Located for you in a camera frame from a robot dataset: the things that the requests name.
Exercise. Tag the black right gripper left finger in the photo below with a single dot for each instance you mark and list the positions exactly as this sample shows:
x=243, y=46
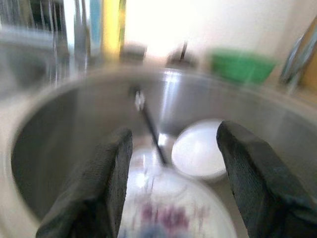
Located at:
x=94, y=188

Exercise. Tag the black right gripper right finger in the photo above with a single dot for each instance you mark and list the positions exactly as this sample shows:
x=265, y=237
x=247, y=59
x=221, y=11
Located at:
x=267, y=193

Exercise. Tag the small flowered white bowl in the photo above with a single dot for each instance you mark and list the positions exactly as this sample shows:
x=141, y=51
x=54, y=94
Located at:
x=173, y=198

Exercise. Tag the large white bowl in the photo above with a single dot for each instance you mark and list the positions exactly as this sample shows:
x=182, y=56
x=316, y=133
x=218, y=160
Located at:
x=195, y=151

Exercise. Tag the thin black utensil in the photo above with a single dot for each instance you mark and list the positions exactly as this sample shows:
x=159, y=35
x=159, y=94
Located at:
x=154, y=138

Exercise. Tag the stainless steel double sink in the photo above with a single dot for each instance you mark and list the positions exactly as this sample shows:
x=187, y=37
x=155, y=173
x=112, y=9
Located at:
x=74, y=111

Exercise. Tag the green plastic bowl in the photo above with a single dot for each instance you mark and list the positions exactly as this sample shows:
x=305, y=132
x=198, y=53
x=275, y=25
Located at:
x=240, y=67

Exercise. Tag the tall gooseneck steel faucet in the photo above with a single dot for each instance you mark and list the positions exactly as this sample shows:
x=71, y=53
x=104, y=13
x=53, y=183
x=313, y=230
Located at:
x=292, y=62

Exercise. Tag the small black object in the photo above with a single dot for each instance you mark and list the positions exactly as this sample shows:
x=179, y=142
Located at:
x=135, y=52

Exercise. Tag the flexible steel faucet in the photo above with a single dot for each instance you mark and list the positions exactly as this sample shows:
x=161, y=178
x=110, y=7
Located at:
x=81, y=37

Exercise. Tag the yellow dish soap bottle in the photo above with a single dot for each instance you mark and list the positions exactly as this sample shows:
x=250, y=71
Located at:
x=111, y=29

